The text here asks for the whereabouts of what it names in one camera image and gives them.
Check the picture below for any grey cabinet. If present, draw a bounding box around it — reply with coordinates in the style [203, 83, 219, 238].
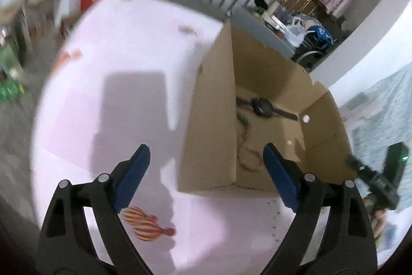
[230, 3, 297, 61]

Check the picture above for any white plastic bag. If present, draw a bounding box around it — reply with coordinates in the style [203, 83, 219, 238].
[285, 18, 306, 47]

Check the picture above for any blue bag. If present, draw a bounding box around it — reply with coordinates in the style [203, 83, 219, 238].
[309, 22, 332, 44]

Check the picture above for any brown cardboard box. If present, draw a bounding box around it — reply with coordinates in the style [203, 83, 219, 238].
[177, 19, 358, 193]

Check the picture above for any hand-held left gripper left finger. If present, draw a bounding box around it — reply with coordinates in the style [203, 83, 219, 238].
[35, 144, 151, 275]

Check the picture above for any green plastic bottle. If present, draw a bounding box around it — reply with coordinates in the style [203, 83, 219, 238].
[0, 79, 26, 102]

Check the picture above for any wheelchair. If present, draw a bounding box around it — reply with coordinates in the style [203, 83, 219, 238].
[291, 33, 337, 70]

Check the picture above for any dark blue smart watch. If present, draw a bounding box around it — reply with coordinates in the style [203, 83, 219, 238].
[236, 97, 298, 122]

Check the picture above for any pink balloon-print tablecloth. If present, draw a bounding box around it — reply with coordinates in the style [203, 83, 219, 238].
[30, 0, 332, 275]

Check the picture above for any blue patterned curtain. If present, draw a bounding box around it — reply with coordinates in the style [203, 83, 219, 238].
[341, 64, 412, 166]

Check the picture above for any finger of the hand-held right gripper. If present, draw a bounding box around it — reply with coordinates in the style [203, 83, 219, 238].
[346, 154, 371, 181]

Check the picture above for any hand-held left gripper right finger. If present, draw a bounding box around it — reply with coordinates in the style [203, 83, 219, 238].
[262, 143, 378, 275]

